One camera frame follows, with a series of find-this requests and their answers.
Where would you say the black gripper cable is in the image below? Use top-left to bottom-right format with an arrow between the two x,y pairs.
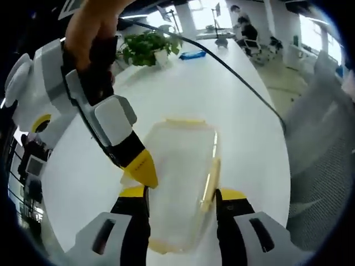
118,17 -> 288,135

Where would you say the white office chair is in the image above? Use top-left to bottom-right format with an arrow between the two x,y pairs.
244,38 -> 263,59

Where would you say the grey mesh chair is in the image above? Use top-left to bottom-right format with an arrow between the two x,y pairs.
282,49 -> 355,252

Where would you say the blue packet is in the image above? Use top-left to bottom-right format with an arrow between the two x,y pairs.
179,50 -> 207,61

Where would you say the person's right hand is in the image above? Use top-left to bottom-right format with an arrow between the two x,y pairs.
64,0 -> 123,72

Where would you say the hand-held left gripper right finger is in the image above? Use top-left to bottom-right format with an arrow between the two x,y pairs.
215,187 -> 300,266

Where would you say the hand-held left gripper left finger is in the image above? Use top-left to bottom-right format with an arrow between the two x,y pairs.
65,185 -> 153,266

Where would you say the green potted plant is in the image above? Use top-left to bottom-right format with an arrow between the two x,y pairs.
116,24 -> 184,68

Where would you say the clear container with yellow buckles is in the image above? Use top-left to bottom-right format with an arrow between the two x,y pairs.
119,117 -> 222,254

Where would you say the white framed monitor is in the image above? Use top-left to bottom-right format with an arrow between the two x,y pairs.
26,156 -> 43,176

